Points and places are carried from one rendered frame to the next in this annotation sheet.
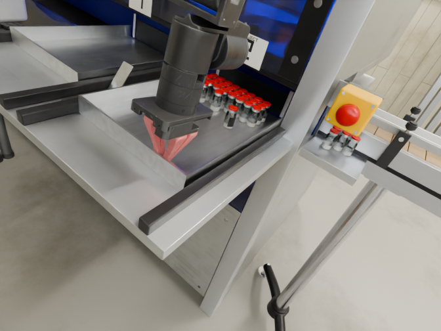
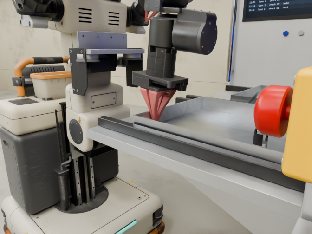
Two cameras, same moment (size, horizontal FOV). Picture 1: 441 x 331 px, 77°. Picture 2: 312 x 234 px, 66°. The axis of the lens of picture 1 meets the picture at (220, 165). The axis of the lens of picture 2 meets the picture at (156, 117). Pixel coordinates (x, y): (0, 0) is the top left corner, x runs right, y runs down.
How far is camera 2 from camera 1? 0.62 m
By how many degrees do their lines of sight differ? 92
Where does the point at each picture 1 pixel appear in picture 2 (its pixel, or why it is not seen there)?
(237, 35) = (191, 20)
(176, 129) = (137, 79)
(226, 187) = (145, 145)
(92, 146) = not seen: hidden behind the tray
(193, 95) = (149, 60)
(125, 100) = (233, 113)
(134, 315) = not seen: outside the picture
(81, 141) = not seen: hidden behind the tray
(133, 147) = (168, 113)
